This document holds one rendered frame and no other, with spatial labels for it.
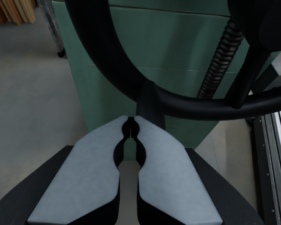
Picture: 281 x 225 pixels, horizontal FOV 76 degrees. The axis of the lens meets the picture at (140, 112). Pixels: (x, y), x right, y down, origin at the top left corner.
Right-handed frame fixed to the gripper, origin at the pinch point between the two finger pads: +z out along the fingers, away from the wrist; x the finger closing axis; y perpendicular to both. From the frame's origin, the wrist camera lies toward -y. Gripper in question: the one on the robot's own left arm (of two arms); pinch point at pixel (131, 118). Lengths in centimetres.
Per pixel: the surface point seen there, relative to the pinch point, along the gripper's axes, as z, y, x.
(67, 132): 68, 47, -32
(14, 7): 143, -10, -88
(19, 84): 94, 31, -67
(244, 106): 7.8, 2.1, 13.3
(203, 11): 22.8, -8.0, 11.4
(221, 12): 22.9, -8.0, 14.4
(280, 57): 30.6, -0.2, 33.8
